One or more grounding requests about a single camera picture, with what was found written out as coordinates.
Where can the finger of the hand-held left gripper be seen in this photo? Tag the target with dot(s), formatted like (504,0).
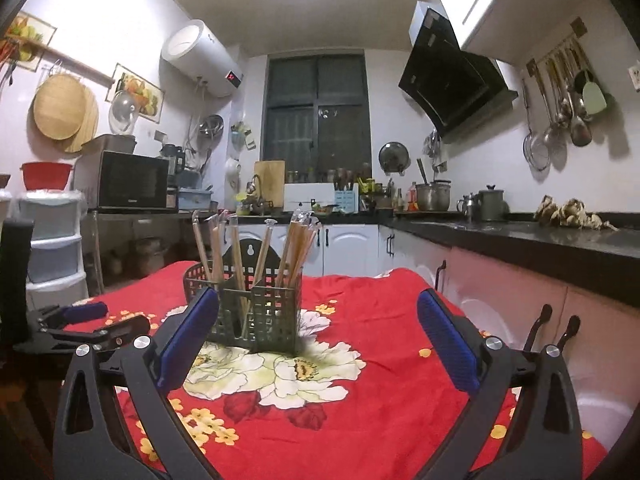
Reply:
(85,312)
(125,325)

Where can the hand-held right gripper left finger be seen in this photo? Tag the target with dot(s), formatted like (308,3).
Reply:
(187,345)

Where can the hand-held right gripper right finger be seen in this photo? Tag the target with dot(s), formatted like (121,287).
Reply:
(450,345)

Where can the dark green utensil basket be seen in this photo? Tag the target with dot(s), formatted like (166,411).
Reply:
(270,320)

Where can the bunch of chopsticks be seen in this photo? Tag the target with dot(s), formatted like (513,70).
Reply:
(295,245)

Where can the row of hanging kitchen utensils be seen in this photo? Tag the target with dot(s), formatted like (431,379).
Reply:
(575,110)

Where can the plastic drawer unit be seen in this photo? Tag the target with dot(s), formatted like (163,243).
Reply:
(52,250)

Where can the brown clay pot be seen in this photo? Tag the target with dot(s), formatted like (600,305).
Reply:
(150,257)

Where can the red floral tablecloth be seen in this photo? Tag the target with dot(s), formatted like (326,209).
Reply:
(390,385)

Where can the red plastic basin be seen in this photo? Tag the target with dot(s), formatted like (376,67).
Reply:
(46,175)

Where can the black kitchen countertop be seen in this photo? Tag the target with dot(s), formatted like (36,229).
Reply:
(540,247)

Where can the small steel kettle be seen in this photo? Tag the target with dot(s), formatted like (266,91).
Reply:
(468,206)

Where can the black microwave oven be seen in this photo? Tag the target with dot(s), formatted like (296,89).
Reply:
(135,180)

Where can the light blue plastic box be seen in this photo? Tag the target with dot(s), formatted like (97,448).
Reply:
(194,199)

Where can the grey kettle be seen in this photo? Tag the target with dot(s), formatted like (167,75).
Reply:
(492,205)

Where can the steel cooking pot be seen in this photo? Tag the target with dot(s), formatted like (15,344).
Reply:
(432,199)

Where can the group of condiment bottles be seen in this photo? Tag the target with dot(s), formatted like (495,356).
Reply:
(405,197)

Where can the metal baking tray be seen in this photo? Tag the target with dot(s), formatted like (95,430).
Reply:
(109,144)

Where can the round bamboo board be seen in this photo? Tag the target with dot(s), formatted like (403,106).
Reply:
(91,122)
(57,107)

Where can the black electric kettle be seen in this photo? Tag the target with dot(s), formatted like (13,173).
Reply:
(172,158)

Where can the blue knife holder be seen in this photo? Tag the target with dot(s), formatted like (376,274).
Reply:
(346,201)

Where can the pile of dried mushrooms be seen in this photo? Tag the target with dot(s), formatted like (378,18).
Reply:
(570,214)

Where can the wooden cutting board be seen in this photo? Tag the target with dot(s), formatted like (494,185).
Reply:
(269,180)

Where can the glass pot lid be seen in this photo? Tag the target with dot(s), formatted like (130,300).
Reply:
(124,111)

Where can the dark pot lid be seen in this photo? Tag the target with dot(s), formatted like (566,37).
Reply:
(393,157)

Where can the hanging steel bowl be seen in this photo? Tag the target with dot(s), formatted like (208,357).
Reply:
(211,126)

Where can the dark barred window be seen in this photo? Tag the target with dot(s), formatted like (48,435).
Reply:
(295,130)

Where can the black range hood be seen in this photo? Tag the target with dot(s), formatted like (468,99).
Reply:
(445,77)

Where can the white water heater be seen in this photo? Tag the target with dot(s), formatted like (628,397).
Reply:
(200,57)

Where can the white upper cabinet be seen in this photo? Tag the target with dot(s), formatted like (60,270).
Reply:
(495,0)

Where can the wooden wall rail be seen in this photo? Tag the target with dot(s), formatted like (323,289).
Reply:
(70,62)

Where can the fruit wall poster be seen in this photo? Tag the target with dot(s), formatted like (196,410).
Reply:
(27,32)
(142,92)

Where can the wall socket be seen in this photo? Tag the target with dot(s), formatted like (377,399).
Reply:
(635,76)

